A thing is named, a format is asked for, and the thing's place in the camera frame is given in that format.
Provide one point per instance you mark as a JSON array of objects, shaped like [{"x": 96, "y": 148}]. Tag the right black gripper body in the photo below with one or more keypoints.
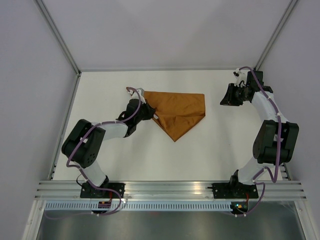
[{"x": 239, "y": 96}]

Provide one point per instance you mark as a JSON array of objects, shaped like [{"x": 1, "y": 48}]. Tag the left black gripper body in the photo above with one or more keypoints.
[{"x": 144, "y": 115}]

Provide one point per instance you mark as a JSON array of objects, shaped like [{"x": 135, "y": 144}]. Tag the brown cloth napkin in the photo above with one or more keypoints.
[{"x": 177, "y": 112}]

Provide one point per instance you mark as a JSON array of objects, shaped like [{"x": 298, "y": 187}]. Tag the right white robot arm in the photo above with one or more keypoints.
[{"x": 276, "y": 139}]

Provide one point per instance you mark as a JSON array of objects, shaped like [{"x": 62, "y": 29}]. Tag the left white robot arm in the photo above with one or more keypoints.
[{"x": 83, "y": 144}]

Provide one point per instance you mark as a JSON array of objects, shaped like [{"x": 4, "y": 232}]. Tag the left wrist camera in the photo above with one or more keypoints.
[{"x": 136, "y": 93}]

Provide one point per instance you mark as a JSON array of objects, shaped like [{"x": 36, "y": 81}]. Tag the right aluminium frame post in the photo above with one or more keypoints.
[{"x": 276, "y": 32}]

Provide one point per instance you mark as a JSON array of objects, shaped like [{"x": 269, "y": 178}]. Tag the aluminium frame post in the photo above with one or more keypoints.
[
  {"x": 276, "y": 32},
  {"x": 43, "y": 9}
]

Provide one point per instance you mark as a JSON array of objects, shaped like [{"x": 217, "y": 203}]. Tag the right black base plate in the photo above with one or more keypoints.
[{"x": 225, "y": 190}]

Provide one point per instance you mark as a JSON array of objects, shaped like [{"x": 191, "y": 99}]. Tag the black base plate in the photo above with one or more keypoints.
[
  {"x": 225, "y": 190},
  {"x": 89, "y": 192}
]

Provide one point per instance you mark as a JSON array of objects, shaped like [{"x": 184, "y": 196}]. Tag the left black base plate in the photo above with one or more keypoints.
[{"x": 89, "y": 192}]

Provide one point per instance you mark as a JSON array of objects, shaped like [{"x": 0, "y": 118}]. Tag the aluminium mounting rail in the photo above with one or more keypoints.
[{"x": 283, "y": 190}]

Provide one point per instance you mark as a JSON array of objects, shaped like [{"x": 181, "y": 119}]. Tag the white slotted cable duct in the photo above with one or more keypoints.
[{"x": 157, "y": 206}]

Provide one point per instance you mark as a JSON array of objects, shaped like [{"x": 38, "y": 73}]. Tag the left aluminium frame post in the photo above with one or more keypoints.
[{"x": 43, "y": 9}]

